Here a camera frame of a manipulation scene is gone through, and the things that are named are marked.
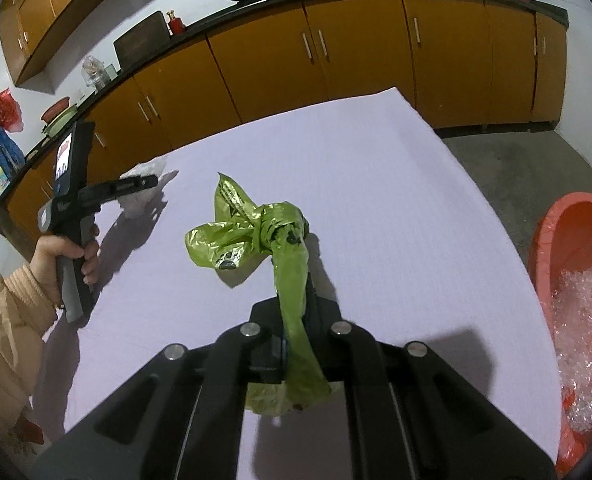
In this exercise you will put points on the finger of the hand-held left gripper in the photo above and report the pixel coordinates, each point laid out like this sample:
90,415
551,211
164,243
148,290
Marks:
126,186

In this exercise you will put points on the olive green plastic bag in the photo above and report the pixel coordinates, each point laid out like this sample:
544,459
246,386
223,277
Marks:
286,270

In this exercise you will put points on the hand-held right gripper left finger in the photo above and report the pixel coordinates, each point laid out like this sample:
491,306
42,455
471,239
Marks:
268,340

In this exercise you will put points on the red plastic bowl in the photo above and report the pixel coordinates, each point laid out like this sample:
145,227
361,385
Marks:
55,107

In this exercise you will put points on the person's left forearm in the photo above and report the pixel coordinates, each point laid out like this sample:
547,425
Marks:
6,320

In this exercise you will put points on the orange plastic basin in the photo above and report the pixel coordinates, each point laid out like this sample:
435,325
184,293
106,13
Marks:
565,230

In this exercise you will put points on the orange lower kitchen cabinet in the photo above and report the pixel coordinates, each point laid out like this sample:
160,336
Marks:
355,60

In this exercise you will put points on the person's left hand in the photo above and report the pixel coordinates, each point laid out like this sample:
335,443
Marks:
51,260

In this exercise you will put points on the red hanging plastic bag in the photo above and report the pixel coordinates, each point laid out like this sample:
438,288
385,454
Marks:
5,112

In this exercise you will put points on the red bottle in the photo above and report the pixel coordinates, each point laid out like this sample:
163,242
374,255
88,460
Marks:
176,25

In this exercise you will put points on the large clear plastic bag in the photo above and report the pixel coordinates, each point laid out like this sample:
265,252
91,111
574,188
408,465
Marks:
575,340

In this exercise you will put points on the pale green bowl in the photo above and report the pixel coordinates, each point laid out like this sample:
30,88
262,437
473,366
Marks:
63,122

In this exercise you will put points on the wooden cutting board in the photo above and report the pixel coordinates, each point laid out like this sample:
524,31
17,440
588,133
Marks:
141,45

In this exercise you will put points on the orange upper wall cabinet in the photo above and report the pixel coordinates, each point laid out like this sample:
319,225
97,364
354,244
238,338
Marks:
51,10

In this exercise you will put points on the glass jar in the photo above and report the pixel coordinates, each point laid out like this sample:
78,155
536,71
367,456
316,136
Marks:
96,72

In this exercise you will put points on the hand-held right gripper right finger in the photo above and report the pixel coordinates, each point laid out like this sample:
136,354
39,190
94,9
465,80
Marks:
326,340

